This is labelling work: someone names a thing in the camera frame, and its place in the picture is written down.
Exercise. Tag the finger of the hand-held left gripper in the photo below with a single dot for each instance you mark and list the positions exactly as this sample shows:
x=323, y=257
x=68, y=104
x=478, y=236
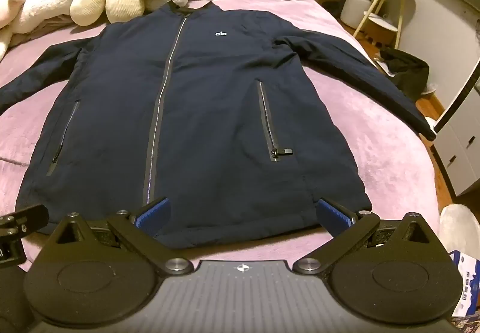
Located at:
x=26, y=216

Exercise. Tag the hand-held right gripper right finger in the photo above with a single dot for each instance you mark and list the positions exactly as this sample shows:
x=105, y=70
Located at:
x=332, y=214

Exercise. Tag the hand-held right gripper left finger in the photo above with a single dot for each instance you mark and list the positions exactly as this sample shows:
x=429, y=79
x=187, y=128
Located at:
x=153, y=214

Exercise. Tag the navy zip jacket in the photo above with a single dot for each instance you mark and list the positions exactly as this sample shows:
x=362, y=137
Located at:
x=210, y=111

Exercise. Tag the white fluffy slipper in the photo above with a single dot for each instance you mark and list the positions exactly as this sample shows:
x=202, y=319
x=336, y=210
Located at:
x=459, y=222

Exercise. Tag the white drawer cabinet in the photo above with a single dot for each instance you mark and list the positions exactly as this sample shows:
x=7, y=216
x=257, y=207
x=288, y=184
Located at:
x=461, y=153

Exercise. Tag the blue printed package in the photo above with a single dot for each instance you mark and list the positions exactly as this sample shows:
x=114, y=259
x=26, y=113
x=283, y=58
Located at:
x=467, y=280

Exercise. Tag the black bag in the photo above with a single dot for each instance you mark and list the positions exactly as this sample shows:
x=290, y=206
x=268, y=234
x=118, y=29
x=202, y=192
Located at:
x=407, y=72

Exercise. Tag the white round pouf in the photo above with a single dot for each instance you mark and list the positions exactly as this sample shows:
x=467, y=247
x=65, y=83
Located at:
x=356, y=4

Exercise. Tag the white plush toy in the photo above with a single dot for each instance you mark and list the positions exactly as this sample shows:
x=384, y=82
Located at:
x=41, y=2

